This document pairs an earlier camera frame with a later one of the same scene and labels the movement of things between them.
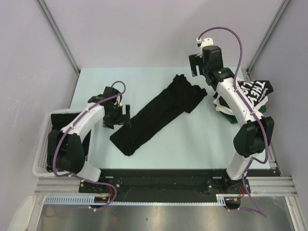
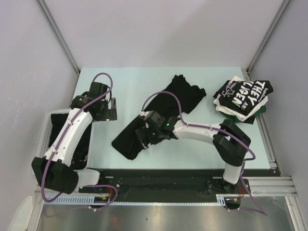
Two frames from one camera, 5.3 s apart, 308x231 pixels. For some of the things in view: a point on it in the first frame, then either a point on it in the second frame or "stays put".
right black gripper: x=195 y=60 → x=144 y=132
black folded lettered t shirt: x=258 y=90 stays put
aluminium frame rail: x=284 y=185 stays put
